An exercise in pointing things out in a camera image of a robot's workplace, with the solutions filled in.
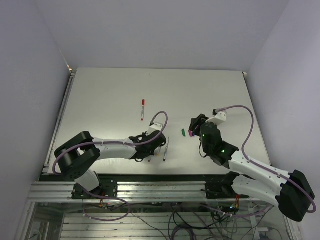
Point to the red white pen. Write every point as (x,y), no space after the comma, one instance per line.
(142,112)

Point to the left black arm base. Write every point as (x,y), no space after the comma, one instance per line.
(106,188)

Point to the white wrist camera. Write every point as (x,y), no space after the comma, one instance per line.
(155,126)
(218,117)

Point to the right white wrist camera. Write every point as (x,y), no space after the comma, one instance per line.
(218,117)

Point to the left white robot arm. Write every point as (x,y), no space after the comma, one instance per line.
(73,160)

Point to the aluminium frame rail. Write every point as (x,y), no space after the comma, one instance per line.
(132,192)

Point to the green pen cap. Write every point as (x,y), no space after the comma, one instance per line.
(183,132)

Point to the blue white pen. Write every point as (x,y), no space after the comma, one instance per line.
(166,149)

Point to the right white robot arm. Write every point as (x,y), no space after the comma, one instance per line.
(289,191)

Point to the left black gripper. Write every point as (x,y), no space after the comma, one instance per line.
(144,135)

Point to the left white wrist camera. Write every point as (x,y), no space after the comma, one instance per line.
(155,126)

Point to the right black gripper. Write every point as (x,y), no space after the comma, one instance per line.
(195,123)

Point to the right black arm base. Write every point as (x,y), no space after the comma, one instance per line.
(220,186)

